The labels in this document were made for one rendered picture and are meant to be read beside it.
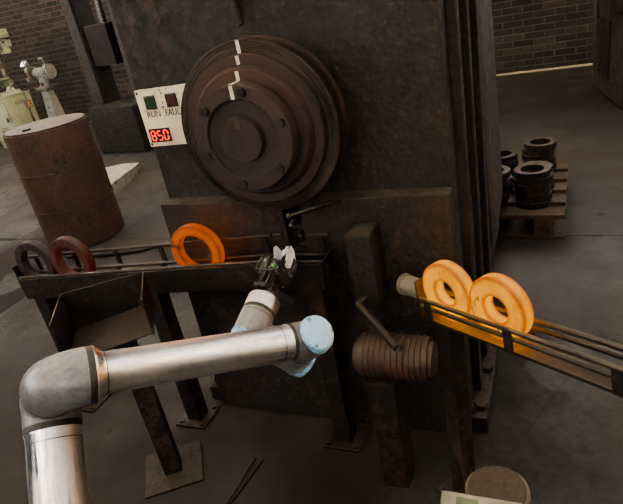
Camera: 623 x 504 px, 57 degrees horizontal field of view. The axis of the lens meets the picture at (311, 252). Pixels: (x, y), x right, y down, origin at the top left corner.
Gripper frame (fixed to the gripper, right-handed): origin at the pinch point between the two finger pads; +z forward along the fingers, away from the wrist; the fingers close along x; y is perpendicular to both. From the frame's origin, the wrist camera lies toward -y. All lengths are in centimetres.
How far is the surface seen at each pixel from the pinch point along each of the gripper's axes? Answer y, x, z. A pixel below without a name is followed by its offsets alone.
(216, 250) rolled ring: -0.9, 26.4, 1.3
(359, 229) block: 3.8, -21.3, 5.2
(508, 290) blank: 11, -63, -23
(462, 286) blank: 5, -52, -17
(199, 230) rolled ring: 5.7, 30.7, 3.5
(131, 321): -8, 49, -23
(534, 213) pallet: -107, -62, 134
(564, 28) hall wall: -217, -80, 571
